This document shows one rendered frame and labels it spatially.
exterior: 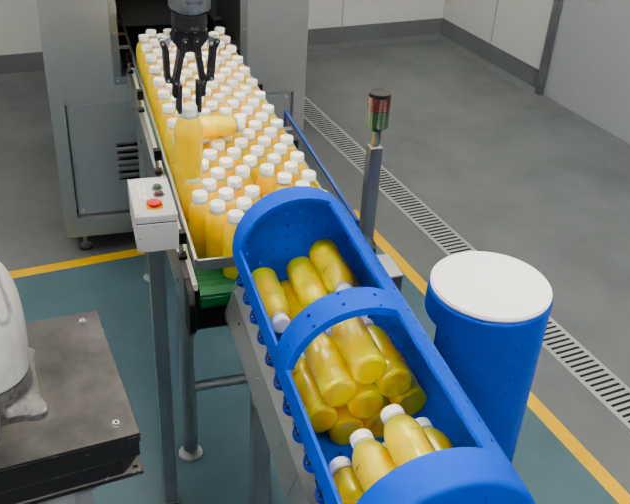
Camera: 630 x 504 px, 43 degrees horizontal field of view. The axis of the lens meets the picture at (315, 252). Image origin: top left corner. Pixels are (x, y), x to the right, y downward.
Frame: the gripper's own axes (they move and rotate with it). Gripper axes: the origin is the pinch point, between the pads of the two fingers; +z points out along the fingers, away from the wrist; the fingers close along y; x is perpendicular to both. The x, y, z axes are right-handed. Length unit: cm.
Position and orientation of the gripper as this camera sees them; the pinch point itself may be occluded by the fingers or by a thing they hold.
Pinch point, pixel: (188, 97)
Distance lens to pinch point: 188.1
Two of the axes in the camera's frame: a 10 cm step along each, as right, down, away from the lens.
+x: -3.4, -5.8, 7.4
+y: 9.3, -1.3, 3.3
